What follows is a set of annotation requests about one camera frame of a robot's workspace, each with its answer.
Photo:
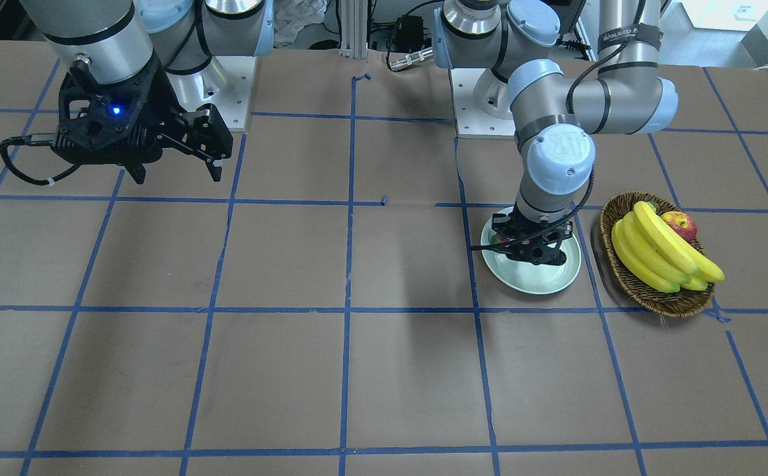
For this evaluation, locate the woven wicker basket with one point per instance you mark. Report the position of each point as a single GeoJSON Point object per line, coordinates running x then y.
{"type": "Point", "coordinates": [619, 280]}

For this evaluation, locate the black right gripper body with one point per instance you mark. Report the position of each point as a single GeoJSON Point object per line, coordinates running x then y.
{"type": "Point", "coordinates": [161, 121]}

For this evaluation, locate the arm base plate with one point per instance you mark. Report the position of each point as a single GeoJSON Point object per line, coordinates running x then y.
{"type": "Point", "coordinates": [232, 86]}
{"type": "Point", "coordinates": [481, 104]}

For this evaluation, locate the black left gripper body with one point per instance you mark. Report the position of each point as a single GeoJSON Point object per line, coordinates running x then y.
{"type": "Point", "coordinates": [521, 231]}

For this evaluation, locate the yellow banana bunch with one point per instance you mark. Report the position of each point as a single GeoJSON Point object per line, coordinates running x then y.
{"type": "Point", "coordinates": [658, 256]}

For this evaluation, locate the light green plate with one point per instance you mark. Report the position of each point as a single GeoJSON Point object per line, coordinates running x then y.
{"type": "Point", "coordinates": [526, 277]}

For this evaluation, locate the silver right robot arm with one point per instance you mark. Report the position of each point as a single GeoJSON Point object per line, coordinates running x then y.
{"type": "Point", "coordinates": [117, 38]}

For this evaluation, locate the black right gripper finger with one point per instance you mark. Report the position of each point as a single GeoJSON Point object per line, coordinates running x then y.
{"type": "Point", "coordinates": [214, 166]}
{"type": "Point", "coordinates": [136, 169]}

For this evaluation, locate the red yellow apple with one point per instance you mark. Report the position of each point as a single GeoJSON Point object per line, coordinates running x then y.
{"type": "Point", "coordinates": [682, 224]}

